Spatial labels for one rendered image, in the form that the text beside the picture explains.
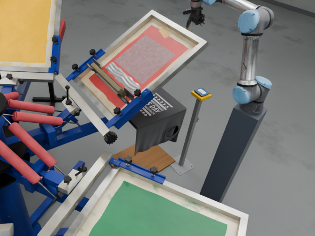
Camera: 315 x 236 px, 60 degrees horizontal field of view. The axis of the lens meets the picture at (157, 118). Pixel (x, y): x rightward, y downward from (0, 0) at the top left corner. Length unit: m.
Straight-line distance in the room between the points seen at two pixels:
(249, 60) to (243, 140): 0.60
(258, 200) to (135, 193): 1.74
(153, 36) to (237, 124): 0.85
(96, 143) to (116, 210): 1.72
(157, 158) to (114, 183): 1.47
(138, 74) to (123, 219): 0.91
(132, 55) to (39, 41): 0.75
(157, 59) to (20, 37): 1.07
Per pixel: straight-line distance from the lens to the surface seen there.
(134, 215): 1.49
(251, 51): 1.66
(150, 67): 1.85
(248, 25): 1.62
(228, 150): 2.10
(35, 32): 2.37
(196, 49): 1.79
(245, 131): 1.96
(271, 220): 2.98
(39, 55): 2.26
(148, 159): 2.99
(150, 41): 2.01
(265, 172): 3.34
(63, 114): 1.82
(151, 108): 2.12
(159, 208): 1.53
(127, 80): 1.84
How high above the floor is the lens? 2.24
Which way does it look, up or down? 39 degrees down
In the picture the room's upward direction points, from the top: 10 degrees clockwise
